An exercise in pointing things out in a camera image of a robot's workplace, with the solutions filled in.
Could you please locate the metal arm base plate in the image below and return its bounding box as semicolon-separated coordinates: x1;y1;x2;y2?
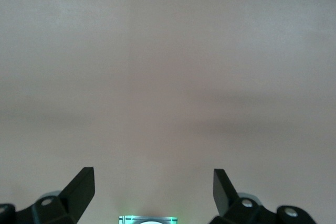
118;215;180;224

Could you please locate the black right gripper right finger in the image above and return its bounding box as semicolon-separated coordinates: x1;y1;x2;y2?
209;168;319;224

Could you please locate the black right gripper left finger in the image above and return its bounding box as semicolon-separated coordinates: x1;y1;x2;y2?
0;166;96;224

